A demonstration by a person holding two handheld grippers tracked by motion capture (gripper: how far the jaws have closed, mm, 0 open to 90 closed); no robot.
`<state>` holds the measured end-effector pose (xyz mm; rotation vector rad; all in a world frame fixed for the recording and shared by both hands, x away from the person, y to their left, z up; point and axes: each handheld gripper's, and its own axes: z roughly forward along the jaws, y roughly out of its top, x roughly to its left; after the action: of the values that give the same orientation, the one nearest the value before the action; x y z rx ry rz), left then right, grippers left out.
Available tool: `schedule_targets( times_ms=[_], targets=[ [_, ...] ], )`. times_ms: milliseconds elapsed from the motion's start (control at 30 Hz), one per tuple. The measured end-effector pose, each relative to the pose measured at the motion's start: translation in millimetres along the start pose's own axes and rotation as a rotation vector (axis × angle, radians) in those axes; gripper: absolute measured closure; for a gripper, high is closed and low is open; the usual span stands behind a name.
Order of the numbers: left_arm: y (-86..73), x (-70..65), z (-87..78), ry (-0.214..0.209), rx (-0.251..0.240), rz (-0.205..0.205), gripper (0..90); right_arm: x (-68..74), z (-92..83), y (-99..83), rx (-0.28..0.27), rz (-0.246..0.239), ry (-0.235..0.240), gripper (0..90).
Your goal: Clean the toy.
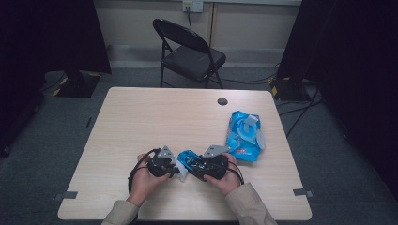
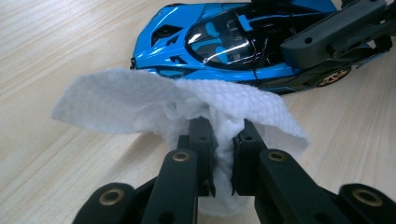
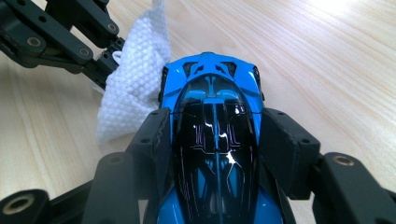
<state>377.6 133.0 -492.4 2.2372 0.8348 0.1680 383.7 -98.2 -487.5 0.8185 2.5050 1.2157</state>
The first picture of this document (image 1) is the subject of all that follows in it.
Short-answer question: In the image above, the black folding chair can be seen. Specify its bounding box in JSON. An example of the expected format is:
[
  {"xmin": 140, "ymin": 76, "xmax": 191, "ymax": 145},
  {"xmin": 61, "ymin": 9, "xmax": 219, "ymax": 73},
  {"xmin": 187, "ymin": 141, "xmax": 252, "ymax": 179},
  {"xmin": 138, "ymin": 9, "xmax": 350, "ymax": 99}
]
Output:
[{"xmin": 152, "ymin": 18, "xmax": 227, "ymax": 89}]

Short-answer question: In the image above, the blue wet wipes pack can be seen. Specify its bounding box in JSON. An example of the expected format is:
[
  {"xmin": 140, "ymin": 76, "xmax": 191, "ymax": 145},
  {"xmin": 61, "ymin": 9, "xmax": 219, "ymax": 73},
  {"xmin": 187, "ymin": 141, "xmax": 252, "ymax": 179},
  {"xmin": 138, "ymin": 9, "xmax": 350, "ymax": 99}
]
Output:
[{"xmin": 224, "ymin": 110, "xmax": 267, "ymax": 163}]

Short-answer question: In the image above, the white wall socket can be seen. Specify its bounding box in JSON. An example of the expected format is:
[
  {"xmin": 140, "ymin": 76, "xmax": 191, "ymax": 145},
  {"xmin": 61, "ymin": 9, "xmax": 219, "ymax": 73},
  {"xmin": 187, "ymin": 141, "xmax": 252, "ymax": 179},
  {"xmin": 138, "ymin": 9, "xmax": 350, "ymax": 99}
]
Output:
[{"xmin": 182, "ymin": 0, "xmax": 205, "ymax": 13}]

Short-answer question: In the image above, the black floor cable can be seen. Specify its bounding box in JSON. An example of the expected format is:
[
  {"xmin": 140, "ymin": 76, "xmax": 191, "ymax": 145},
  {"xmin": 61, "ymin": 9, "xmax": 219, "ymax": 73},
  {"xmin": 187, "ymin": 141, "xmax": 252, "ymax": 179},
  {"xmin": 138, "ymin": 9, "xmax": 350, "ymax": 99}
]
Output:
[
  {"xmin": 284, "ymin": 83, "xmax": 323, "ymax": 139},
  {"xmin": 208, "ymin": 72, "xmax": 279, "ymax": 85}
]

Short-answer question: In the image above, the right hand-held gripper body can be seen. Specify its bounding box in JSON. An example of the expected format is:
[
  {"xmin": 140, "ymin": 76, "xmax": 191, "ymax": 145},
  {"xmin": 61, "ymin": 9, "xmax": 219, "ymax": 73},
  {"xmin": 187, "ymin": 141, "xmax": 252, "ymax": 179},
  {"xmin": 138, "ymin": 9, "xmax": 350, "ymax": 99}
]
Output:
[{"xmin": 200, "ymin": 143, "xmax": 231, "ymax": 181}]

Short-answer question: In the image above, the beige wall conduit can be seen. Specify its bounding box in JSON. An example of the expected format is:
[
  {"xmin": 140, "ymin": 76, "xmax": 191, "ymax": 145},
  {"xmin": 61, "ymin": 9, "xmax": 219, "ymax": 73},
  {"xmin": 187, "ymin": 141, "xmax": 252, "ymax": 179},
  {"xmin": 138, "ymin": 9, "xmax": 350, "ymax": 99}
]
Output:
[{"xmin": 207, "ymin": 2, "xmax": 218, "ymax": 48}]

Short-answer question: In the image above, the person's right hand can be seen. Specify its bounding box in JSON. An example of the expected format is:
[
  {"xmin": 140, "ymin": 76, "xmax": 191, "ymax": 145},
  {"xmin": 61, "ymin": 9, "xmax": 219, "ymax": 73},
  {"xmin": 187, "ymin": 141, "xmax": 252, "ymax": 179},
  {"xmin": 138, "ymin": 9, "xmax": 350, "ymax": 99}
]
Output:
[{"xmin": 203, "ymin": 152, "xmax": 242, "ymax": 197}]

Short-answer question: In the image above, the grey tape strip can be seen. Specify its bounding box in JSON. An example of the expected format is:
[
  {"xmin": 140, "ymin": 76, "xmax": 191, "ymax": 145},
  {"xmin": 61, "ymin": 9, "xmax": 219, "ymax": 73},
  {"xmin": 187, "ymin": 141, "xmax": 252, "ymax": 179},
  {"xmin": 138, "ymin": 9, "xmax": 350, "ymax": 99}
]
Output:
[
  {"xmin": 53, "ymin": 190, "xmax": 79, "ymax": 202},
  {"xmin": 293, "ymin": 187, "xmax": 314, "ymax": 199}
]

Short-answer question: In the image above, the black curtain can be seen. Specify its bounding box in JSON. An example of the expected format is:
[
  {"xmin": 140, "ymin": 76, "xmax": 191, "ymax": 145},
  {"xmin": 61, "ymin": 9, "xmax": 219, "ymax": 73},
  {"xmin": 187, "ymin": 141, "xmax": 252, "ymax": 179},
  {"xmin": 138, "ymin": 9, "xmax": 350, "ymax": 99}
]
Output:
[
  {"xmin": 0, "ymin": 0, "xmax": 112, "ymax": 158},
  {"xmin": 276, "ymin": 0, "xmax": 398, "ymax": 201}
]

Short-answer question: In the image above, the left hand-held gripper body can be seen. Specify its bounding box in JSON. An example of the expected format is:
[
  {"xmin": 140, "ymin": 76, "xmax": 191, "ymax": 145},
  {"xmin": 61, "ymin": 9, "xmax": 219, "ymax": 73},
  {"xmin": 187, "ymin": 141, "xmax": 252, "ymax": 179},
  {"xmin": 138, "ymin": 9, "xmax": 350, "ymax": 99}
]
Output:
[{"xmin": 146, "ymin": 144, "xmax": 176, "ymax": 178}]

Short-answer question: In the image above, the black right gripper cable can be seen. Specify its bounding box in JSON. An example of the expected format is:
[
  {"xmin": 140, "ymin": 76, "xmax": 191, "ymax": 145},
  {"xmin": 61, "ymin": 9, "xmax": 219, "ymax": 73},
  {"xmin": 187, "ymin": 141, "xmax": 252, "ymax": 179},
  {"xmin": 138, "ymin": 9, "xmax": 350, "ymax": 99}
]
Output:
[{"xmin": 226, "ymin": 160, "xmax": 245, "ymax": 186}]

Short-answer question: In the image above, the person's left hand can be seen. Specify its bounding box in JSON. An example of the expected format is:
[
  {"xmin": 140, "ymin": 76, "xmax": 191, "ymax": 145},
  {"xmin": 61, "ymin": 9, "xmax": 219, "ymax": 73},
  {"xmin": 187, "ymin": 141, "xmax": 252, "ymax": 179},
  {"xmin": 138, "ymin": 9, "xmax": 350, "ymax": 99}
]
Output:
[{"xmin": 127, "ymin": 152, "xmax": 172, "ymax": 208}]

